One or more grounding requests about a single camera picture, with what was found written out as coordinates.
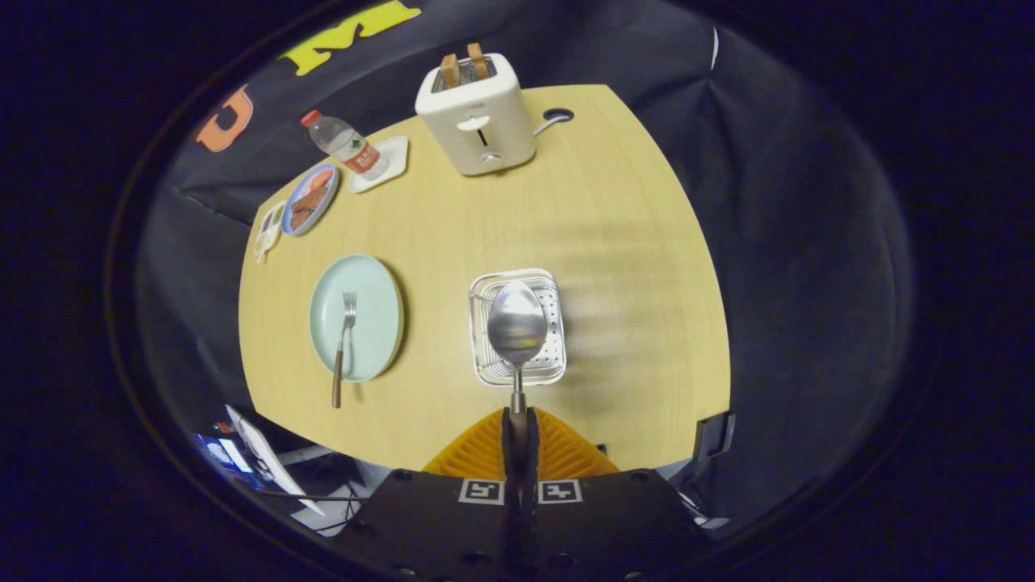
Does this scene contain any blue plate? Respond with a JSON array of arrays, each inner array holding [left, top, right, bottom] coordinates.
[[280, 162, 340, 237]]

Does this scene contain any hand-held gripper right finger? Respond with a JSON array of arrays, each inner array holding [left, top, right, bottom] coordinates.
[[517, 407, 714, 582]]

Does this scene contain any brown food slice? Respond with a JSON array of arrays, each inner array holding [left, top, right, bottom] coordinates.
[[289, 188, 328, 230]]

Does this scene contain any black backdrop cloth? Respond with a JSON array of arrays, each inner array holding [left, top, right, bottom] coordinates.
[[133, 0, 919, 534]]

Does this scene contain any metal spoon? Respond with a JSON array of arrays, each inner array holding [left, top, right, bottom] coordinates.
[[488, 280, 548, 453]]

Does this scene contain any red capped water bottle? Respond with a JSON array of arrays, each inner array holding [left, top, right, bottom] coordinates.
[[301, 110, 390, 181]]

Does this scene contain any wooden handled metal fork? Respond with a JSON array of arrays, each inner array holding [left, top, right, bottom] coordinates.
[[332, 292, 357, 409]]

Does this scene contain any white toaster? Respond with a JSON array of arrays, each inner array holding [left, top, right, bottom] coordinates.
[[415, 53, 538, 176]]

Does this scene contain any blue box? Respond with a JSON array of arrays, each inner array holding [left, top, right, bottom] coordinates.
[[194, 420, 253, 482]]

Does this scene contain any light green plate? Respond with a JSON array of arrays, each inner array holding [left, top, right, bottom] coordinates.
[[309, 254, 404, 383]]

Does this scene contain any metal wire basket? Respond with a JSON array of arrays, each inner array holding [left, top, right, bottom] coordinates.
[[469, 268, 568, 387]]

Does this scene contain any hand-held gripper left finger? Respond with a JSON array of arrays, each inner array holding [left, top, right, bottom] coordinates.
[[336, 407, 519, 582]]

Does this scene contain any black table bracket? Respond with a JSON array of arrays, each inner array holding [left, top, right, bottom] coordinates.
[[694, 412, 737, 463]]

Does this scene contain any white square coaster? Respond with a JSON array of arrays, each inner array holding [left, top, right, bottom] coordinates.
[[349, 135, 410, 194]]

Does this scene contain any white board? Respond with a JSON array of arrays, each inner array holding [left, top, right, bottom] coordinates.
[[225, 404, 326, 518]]

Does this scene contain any small white sauce dish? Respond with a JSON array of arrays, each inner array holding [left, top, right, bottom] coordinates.
[[255, 200, 286, 264]]

